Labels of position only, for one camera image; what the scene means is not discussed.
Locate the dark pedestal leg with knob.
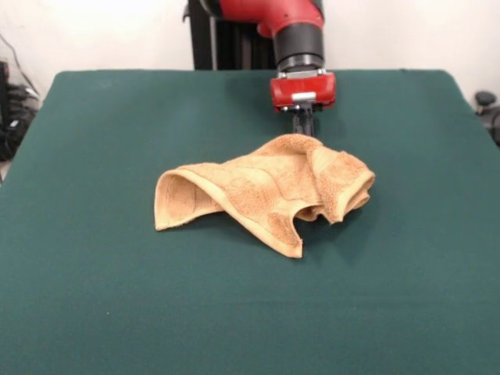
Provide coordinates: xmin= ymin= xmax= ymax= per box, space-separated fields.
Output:
xmin=474 ymin=91 xmax=500 ymax=148

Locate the black equipment pile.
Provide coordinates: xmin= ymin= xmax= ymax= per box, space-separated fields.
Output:
xmin=0 ymin=60 xmax=42 ymax=162

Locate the tan terry towel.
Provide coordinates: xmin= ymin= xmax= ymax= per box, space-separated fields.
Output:
xmin=154 ymin=133 xmax=377 ymax=259

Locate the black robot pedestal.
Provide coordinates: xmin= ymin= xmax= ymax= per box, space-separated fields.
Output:
xmin=181 ymin=0 xmax=280 ymax=71

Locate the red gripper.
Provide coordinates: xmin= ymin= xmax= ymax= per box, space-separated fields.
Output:
xmin=270 ymin=72 xmax=337 ymax=138

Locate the dark green table cloth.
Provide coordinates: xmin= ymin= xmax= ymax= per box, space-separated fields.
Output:
xmin=0 ymin=69 xmax=500 ymax=375

